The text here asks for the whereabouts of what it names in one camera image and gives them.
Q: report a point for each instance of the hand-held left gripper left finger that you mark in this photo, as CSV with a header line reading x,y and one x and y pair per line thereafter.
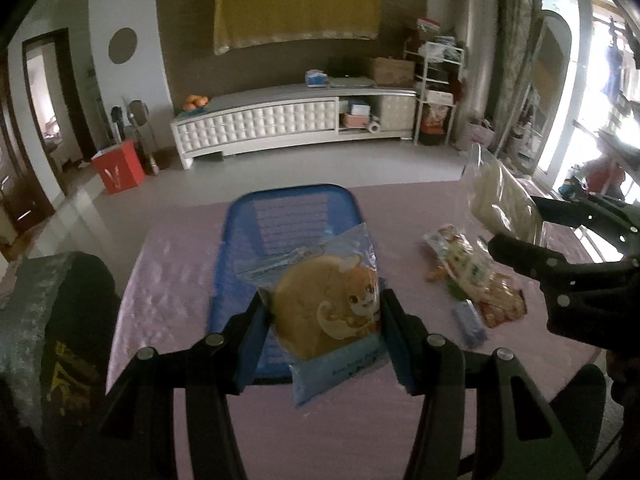
x,y
252,345

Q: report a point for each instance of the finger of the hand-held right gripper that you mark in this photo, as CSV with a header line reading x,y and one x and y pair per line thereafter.
x,y
590,217
540,262

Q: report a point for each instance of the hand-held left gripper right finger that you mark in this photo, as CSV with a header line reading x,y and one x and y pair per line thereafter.
x,y
401,347

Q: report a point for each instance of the clear rice cracker packet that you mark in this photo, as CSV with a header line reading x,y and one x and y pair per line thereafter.
x,y
500,195

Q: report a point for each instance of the blue cookie packet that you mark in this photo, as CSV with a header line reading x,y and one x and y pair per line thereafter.
x,y
325,305

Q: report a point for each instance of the blue plastic basket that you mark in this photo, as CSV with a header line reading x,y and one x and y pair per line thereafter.
x,y
295,210

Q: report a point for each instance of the small blue snack packet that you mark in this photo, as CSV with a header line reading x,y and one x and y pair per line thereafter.
x,y
470,325

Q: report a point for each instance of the green white snack packet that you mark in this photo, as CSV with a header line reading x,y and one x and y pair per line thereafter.
x,y
465,260

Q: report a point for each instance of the clothes drying rack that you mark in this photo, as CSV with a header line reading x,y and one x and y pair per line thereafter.
x,y
617,85

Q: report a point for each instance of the pink paper bag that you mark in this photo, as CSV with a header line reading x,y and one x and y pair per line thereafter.
x,y
479,135

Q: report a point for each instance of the red printed bag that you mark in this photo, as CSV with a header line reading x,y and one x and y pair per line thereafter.
x,y
435,117

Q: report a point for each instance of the white metal shelf rack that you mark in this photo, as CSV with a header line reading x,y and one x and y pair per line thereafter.
x,y
435,92

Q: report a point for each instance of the tall grey air conditioner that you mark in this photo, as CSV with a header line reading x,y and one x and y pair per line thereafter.
x,y
480,35

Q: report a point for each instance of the white paper roll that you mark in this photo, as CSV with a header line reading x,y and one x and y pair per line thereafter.
x,y
374,125

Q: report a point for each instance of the red cardboard box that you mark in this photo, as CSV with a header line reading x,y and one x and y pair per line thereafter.
x,y
117,165

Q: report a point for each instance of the white tufted TV cabinet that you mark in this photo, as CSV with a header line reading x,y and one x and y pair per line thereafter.
x,y
260,120

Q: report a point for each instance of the boxes in cabinet shelf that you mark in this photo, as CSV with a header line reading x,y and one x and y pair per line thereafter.
x,y
356,112

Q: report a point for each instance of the brown cardboard box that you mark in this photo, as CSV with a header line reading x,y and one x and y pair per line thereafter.
x,y
392,71

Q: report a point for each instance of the pile of oranges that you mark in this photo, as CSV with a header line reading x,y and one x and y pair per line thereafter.
x,y
195,102

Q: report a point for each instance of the blue tissue pack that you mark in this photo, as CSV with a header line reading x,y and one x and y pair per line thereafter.
x,y
316,77

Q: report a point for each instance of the yellow cloth cover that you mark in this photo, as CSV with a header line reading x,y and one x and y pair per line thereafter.
x,y
295,5

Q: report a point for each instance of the dark wooden door frame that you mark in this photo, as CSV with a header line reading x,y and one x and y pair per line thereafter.
x,y
75,100

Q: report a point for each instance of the round wall panel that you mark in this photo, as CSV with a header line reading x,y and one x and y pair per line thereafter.
x,y
123,45

